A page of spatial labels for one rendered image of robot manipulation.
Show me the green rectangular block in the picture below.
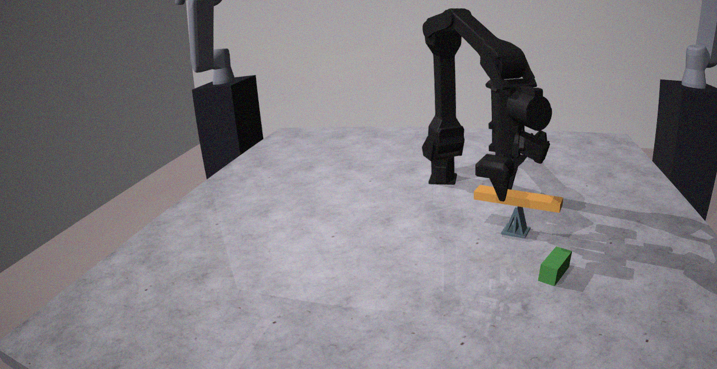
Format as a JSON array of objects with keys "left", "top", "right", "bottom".
[{"left": 538, "top": 246, "right": 572, "bottom": 286}]

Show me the orange bar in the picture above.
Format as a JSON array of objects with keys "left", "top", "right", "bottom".
[{"left": 474, "top": 185, "right": 563, "bottom": 213}]

